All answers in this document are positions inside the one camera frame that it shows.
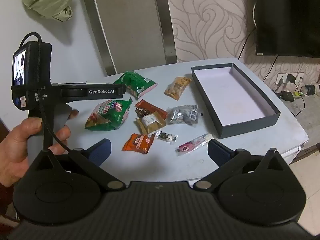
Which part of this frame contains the black camera cable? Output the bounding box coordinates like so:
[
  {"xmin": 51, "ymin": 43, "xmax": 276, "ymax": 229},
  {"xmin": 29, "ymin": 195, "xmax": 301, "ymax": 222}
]
[{"xmin": 19, "ymin": 32, "xmax": 75, "ymax": 153}]

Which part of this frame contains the clear panda candy packet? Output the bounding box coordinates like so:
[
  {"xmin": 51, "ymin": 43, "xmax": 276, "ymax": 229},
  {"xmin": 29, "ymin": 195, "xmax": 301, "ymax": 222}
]
[{"xmin": 154, "ymin": 131, "xmax": 178, "ymax": 145}]

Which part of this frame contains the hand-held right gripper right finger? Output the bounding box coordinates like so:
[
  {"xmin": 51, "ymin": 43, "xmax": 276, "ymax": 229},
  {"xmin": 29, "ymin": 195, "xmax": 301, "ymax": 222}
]
[{"xmin": 193, "ymin": 139, "xmax": 292, "ymax": 193}]

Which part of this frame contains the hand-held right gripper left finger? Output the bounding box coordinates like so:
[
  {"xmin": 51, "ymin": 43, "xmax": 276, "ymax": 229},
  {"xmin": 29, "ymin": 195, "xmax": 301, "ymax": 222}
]
[{"xmin": 30, "ymin": 138, "xmax": 126, "ymax": 191}]

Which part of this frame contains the black television cable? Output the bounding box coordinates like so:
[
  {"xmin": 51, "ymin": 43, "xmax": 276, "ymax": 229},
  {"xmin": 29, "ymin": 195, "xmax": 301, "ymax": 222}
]
[
  {"xmin": 264, "ymin": 54, "xmax": 278, "ymax": 79},
  {"xmin": 237, "ymin": 27, "xmax": 257, "ymax": 59}
]

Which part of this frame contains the grey stone ledge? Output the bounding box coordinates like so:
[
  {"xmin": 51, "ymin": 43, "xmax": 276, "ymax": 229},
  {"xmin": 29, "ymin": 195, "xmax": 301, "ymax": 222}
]
[{"xmin": 269, "ymin": 85, "xmax": 320, "ymax": 145}]

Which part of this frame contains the pink candy packet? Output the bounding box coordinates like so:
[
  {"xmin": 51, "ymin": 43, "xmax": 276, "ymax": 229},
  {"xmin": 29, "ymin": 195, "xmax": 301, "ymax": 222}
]
[{"xmin": 175, "ymin": 133, "xmax": 214, "ymax": 157}]

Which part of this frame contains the small orange brown snack packet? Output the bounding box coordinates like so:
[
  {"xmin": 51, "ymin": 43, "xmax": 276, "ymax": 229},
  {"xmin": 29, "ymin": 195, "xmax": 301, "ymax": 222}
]
[{"xmin": 122, "ymin": 133, "xmax": 155, "ymax": 155}]

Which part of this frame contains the silver grey snack packet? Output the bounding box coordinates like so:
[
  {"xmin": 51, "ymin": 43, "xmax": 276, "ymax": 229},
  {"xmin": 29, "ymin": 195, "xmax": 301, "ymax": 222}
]
[{"xmin": 166, "ymin": 105, "xmax": 200, "ymax": 125}]

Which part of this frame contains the person's left hand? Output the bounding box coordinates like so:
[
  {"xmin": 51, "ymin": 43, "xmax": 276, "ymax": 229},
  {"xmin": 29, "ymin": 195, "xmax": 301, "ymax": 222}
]
[{"xmin": 0, "ymin": 109, "xmax": 80, "ymax": 188}]

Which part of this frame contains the grey device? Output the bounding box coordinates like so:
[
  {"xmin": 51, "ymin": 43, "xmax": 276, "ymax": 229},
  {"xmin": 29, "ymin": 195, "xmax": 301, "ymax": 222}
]
[{"xmin": 301, "ymin": 84, "xmax": 317, "ymax": 96}]

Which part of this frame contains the gold packet with white label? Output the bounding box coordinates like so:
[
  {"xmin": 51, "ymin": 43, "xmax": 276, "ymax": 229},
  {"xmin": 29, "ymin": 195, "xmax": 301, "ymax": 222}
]
[{"xmin": 136, "ymin": 112, "xmax": 167, "ymax": 135}]

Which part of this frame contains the black adapter cable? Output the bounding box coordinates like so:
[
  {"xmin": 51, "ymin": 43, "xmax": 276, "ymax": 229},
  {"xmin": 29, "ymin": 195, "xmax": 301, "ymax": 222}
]
[{"xmin": 294, "ymin": 90, "xmax": 307, "ymax": 117}]

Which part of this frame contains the orange chocolate bar packet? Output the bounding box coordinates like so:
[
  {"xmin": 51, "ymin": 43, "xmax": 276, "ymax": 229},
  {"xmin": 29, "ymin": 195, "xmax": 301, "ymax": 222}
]
[{"xmin": 134, "ymin": 99, "xmax": 168, "ymax": 120}]

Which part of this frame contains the green snack bag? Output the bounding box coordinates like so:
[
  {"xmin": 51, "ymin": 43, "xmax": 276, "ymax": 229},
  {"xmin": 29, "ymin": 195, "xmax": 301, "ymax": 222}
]
[
  {"xmin": 84, "ymin": 98, "xmax": 133, "ymax": 132},
  {"xmin": 113, "ymin": 71, "xmax": 159, "ymax": 99}
]

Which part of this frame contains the black television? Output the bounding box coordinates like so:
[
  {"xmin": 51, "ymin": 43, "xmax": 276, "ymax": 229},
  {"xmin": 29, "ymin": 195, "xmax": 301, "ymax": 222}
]
[{"xmin": 252, "ymin": 0, "xmax": 320, "ymax": 58}]

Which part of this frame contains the clear peanut packet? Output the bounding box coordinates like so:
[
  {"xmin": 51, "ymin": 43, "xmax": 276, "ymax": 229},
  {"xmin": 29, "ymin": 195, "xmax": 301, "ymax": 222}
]
[{"xmin": 164, "ymin": 76, "xmax": 192, "ymax": 101}]

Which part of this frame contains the white wall socket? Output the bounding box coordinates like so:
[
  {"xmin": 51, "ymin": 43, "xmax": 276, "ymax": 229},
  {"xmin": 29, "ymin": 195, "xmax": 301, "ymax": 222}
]
[{"xmin": 276, "ymin": 72, "xmax": 304, "ymax": 85}]

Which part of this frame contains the grey metal-framed wall panel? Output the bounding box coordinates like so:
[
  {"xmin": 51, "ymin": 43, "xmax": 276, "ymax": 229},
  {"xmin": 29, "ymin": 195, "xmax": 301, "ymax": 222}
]
[{"xmin": 79, "ymin": 0, "xmax": 178, "ymax": 76}]

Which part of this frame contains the shiny brown gold candy packet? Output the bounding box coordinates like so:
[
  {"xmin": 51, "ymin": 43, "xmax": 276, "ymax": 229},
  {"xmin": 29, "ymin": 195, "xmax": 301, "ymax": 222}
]
[{"xmin": 135, "ymin": 107, "xmax": 152, "ymax": 118}]

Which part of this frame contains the dark grey cardboard box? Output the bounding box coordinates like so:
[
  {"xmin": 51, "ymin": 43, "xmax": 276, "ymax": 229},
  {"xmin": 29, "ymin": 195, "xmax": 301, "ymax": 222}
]
[{"xmin": 191, "ymin": 63, "xmax": 281, "ymax": 139}]

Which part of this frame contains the grey looped cable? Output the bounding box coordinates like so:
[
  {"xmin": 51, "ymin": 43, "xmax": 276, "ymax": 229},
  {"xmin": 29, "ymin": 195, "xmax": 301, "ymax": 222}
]
[{"xmin": 252, "ymin": 2, "xmax": 258, "ymax": 29}]

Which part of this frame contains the black power adapter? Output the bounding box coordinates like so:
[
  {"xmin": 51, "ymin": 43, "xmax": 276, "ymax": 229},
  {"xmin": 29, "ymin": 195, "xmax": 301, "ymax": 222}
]
[{"xmin": 280, "ymin": 91, "xmax": 295, "ymax": 102}]

